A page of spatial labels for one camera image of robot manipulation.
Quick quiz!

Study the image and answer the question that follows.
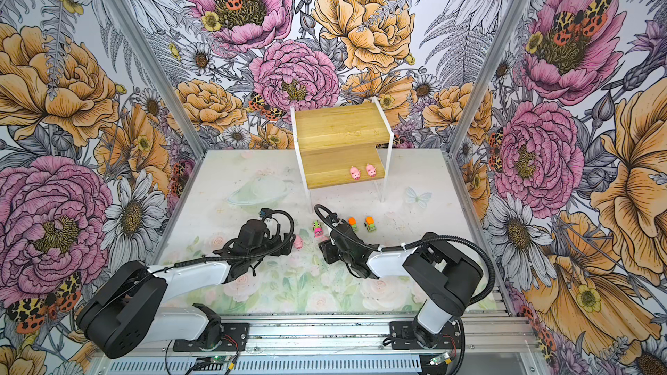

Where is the orange car green base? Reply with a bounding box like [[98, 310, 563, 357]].
[[364, 216, 376, 233], [347, 217, 358, 232]]

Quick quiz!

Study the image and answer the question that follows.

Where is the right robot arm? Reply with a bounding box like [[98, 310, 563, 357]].
[[315, 204, 496, 349]]

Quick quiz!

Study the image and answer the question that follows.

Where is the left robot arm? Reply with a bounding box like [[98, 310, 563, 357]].
[[76, 208, 296, 359]]

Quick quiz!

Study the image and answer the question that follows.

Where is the two-tier bamboo shelf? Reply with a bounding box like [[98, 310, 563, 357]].
[[290, 97, 394, 202]]

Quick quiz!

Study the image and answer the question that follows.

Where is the pink car green roof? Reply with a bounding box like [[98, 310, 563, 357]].
[[312, 220, 324, 238]]

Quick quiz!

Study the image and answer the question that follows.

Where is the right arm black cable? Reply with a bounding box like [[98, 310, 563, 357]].
[[313, 204, 496, 306]]

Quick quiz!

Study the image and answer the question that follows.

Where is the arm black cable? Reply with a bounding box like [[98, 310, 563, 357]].
[[166, 207, 296, 272], [313, 204, 496, 306]]

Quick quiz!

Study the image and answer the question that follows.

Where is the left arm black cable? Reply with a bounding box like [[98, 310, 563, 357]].
[[166, 207, 296, 272]]

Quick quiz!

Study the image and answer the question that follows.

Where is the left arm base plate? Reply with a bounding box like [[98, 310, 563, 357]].
[[172, 323, 250, 352]]

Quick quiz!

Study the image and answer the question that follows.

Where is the aluminium front rail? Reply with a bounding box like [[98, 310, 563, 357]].
[[88, 314, 550, 374]]

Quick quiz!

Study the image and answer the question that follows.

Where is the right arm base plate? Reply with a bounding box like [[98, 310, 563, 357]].
[[387, 320, 465, 351]]

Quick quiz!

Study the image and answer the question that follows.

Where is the left aluminium corner post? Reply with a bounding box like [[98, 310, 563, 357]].
[[102, 0, 207, 161]]

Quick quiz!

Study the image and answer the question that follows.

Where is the aluminium corner post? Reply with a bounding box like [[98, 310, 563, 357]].
[[446, 0, 530, 158], [102, 0, 207, 161]]

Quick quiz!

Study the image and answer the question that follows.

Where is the right aluminium corner post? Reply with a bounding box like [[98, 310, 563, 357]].
[[446, 0, 530, 158]]

